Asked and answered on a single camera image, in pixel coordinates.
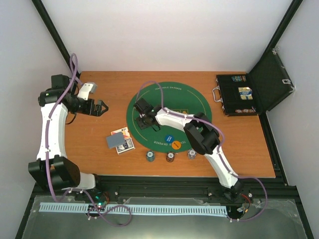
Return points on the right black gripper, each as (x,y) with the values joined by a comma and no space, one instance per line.
(141,126)

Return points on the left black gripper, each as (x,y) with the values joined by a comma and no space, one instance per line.
(89,111)

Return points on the blue small blind button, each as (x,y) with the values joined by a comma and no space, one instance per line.
(169,138)

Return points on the orange big blind button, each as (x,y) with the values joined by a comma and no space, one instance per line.
(176,145)

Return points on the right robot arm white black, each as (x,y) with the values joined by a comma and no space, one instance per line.
(203,138)

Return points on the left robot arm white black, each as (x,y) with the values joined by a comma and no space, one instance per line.
(52,170)

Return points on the blue playing card deck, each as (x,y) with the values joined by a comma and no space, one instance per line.
(127,146)

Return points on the grey card box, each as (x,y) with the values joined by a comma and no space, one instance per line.
(115,140)

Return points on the teal poker chip stack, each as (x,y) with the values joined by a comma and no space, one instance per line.
(150,156)

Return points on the round green poker mat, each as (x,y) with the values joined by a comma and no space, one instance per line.
(173,105)

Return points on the red poker chip stack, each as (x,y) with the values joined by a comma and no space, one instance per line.
(170,156)

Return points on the white poker chip stack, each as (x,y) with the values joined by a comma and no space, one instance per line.
(191,154)

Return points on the red chips in case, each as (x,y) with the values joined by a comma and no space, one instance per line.
(245,111)

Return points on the teal chips in case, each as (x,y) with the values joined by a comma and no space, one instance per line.
(239,78)

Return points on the card deck in case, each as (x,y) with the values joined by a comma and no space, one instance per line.
(245,93)

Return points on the black poker case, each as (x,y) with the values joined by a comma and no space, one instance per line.
(269,81)

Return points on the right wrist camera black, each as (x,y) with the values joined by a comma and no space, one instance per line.
(143,104)

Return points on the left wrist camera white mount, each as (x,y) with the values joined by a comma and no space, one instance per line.
(86,89)

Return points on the light blue cable duct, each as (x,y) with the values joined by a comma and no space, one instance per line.
(139,210)

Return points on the black aluminium frame rail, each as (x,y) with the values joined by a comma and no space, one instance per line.
(119,188)

